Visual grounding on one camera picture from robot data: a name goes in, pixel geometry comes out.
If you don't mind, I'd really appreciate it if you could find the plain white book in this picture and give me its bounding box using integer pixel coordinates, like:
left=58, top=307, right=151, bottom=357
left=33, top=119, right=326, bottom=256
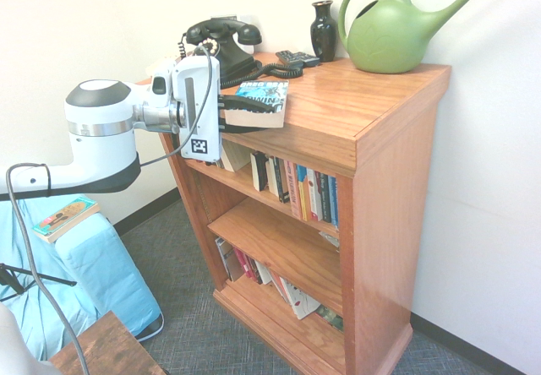
left=254, top=260, right=273, bottom=286

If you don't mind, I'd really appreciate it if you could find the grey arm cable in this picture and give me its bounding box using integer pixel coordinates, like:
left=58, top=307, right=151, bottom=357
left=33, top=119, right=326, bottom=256
left=4, top=162, right=90, bottom=375

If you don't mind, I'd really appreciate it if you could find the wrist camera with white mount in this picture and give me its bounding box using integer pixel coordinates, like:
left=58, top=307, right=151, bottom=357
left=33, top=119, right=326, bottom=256
left=150, top=62, right=176, bottom=98

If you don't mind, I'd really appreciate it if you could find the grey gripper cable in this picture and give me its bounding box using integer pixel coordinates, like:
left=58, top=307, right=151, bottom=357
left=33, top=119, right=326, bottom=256
left=138, top=44, right=214, bottom=168

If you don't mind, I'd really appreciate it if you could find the dark grey book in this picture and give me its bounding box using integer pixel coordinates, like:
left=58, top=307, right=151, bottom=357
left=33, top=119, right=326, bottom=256
left=319, top=172, right=332, bottom=225

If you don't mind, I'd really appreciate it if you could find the pale flat-lying booklet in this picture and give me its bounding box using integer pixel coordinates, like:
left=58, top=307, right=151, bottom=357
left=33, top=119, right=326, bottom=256
left=318, top=231, right=341, bottom=250

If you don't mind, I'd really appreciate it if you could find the black glossy vase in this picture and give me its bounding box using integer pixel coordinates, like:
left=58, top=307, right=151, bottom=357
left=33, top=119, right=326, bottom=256
left=309, top=0, right=338, bottom=63

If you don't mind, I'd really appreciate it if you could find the oak wooden bookshelf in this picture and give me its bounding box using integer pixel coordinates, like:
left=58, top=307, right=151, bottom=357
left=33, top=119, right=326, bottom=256
left=134, top=52, right=452, bottom=375

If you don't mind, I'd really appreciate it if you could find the orange and dark red book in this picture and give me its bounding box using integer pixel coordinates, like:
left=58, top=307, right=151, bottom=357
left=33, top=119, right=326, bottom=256
left=243, top=254, right=261, bottom=285

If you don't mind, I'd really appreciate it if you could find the white spine book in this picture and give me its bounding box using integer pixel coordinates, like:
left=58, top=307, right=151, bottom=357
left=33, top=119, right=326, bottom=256
left=312, top=171, right=325, bottom=224

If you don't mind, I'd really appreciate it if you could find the blue spine book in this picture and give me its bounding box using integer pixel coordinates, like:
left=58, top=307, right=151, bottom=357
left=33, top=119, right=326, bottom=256
left=326, top=174, right=340, bottom=230

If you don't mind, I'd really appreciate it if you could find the green plastic watering can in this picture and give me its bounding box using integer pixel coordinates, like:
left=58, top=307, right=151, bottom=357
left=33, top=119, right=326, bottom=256
left=337, top=0, right=513, bottom=74

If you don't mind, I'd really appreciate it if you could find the dark brown wooden table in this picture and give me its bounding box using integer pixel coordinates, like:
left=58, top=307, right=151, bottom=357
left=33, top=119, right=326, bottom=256
left=47, top=310, right=168, bottom=375

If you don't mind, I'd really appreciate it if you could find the green and tan book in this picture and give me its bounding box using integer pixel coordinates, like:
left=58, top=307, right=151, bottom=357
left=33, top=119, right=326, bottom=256
left=32, top=197, right=102, bottom=245

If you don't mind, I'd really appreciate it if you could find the white and red book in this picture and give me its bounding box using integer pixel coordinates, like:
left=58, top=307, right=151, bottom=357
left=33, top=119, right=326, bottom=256
left=305, top=168, right=318, bottom=223

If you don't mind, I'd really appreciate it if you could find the black telephone handset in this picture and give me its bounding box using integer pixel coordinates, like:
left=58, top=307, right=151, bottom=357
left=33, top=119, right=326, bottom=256
left=185, top=17, right=263, bottom=46

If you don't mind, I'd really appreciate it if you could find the black thick book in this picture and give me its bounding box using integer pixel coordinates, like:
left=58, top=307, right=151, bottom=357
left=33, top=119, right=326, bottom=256
left=249, top=150, right=271, bottom=193

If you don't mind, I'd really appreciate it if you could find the brown hardcover book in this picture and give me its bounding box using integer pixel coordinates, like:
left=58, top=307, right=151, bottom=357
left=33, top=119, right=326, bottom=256
left=223, top=243, right=247, bottom=284

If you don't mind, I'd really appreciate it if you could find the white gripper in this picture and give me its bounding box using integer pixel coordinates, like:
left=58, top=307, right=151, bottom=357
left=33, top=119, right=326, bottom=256
left=170, top=54, right=283, bottom=162

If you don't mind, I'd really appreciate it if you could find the black rotary telephone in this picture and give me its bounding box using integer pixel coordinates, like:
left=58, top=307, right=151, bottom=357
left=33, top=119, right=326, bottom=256
left=185, top=26, right=264, bottom=89
left=176, top=31, right=306, bottom=89

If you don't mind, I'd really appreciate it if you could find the white book with red lips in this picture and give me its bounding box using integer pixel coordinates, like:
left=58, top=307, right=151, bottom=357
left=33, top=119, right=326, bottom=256
left=278, top=276, right=323, bottom=322

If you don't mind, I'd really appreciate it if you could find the blue and yellow book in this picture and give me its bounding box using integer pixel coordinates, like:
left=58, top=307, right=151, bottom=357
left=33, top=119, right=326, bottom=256
left=295, top=164, right=310, bottom=222

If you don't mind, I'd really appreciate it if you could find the cream leaning paperback book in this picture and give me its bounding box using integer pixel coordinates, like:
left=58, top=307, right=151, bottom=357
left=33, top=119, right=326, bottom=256
left=218, top=139, right=254, bottom=173

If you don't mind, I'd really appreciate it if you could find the dark spine book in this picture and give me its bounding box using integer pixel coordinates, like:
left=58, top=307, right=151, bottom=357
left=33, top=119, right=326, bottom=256
left=249, top=257, right=265, bottom=285

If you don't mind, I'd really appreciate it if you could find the blue cloth covered furniture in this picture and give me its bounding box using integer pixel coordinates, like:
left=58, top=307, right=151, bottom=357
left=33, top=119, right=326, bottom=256
left=0, top=196, right=165, bottom=361

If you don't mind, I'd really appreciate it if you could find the black remote control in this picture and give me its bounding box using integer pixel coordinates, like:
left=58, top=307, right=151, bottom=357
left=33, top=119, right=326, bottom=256
left=275, top=49, right=321, bottom=68

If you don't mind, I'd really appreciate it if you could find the white rounded object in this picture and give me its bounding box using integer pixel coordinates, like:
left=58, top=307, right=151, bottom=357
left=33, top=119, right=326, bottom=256
left=0, top=302, right=61, bottom=375

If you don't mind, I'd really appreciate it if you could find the black tripod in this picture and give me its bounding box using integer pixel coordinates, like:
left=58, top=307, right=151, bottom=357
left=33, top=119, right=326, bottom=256
left=0, top=262, right=79, bottom=296

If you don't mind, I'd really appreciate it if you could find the blue cover paperback book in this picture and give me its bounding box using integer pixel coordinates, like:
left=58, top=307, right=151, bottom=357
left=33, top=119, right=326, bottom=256
left=223, top=79, right=291, bottom=130

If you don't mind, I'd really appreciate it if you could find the cream spine book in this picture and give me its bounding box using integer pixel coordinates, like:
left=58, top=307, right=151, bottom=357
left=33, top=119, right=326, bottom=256
left=265, top=155, right=281, bottom=199

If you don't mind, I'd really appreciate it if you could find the grey thin magazine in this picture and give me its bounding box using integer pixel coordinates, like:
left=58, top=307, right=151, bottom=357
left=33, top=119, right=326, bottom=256
left=214, top=236, right=236, bottom=281

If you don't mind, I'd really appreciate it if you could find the black spine paperback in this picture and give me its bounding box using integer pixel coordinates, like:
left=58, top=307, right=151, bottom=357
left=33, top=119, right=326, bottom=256
left=272, top=157, right=292, bottom=204

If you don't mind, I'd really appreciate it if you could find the red paperback book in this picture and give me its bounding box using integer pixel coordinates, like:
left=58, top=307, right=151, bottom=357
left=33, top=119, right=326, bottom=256
left=232, top=247, right=255, bottom=283

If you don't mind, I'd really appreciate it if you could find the salmon pink book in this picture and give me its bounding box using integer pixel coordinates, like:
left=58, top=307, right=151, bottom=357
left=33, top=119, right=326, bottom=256
left=286, top=160, right=303, bottom=220

